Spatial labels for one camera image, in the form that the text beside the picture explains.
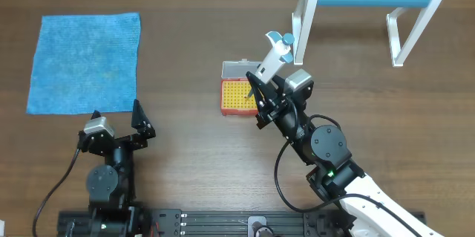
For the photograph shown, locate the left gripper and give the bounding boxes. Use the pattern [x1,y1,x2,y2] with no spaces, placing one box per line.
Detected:
[77,98,157,157]

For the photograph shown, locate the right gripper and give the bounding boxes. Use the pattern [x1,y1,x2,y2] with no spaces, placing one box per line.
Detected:
[245,71,315,130]

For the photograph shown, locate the white pipette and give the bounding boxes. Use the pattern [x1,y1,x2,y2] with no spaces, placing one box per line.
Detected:
[246,30,297,101]

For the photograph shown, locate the red and yellow tip box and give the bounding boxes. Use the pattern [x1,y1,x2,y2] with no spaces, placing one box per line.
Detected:
[220,58,263,117]

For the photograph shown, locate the blue cloth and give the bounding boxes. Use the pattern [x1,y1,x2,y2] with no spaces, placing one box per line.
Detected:
[25,12,142,116]

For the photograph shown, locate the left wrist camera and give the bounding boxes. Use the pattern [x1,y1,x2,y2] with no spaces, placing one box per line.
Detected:
[82,116,117,138]

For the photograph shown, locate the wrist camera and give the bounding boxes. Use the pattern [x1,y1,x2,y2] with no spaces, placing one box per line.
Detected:
[283,68,313,93]
[82,116,117,138]

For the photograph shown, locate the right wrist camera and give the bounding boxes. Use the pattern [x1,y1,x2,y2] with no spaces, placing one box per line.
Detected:
[283,68,313,93]

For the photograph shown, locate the black cable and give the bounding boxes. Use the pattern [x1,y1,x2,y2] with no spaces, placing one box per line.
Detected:
[273,113,425,237]
[32,147,81,237]

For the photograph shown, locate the mounting rail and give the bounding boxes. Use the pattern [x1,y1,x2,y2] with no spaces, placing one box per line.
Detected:
[57,210,426,237]

